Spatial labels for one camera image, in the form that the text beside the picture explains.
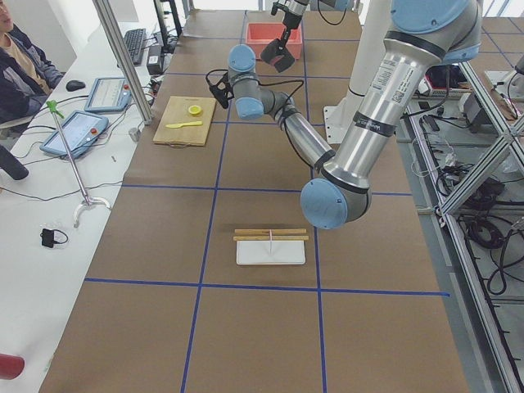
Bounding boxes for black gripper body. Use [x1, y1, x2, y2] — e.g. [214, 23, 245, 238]
[282, 10, 304, 30]
[206, 71, 234, 109]

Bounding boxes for grey and pink cloth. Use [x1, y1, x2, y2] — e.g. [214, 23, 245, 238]
[260, 38, 296, 73]

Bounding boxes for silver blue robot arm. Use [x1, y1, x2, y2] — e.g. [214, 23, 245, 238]
[209, 1, 482, 229]
[268, 0, 360, 55]

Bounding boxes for pink plastic bin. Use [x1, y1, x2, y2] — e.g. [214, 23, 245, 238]
[245, 22, 303, 61]

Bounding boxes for yellow lemon slices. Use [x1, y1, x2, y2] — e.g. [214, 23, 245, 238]
[187, 105, 202, 116]

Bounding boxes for yellow plastic knife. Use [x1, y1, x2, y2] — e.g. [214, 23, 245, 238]
[165, 120, 203, 129]

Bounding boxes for bamboo cutting board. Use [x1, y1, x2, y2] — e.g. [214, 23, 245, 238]
[153, 96, 216, 147]

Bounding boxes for black keyboard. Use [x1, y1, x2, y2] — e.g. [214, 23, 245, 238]
[124, 29, 147, 66]

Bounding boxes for upper teach pendant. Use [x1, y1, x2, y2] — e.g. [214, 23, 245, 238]
[84, 77, 132, 114]

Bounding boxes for teach pendant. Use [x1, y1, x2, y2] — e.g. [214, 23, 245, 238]
[39, 111, 109, 158]
[84, 77, 132, 114]

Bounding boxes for lower teach pendant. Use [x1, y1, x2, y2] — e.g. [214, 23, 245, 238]
[39, 111, 109, 158]

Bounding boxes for wooden rack rod near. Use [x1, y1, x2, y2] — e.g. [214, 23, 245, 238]
[233, 235, 309, 242]

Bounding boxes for black computer mouse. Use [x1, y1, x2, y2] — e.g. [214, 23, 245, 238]
[65, 79, 86, 93]

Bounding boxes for white rectangular tray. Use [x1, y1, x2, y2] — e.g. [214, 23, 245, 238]
[237, 241, 305, 265]

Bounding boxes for green tipped grabber stick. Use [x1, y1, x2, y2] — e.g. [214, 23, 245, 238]
[46, 100, 111, 228]

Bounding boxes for seated person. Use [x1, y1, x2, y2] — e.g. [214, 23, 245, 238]
[1, 2, 64, 123]

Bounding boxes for red bottle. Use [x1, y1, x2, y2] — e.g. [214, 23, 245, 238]
[0, 353, 25, 380]

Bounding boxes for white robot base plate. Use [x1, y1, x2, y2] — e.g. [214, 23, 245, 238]
[323, 104, 350, 144]

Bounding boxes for aluminium frame post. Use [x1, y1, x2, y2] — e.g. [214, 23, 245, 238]
[93, 0, 153, 125]

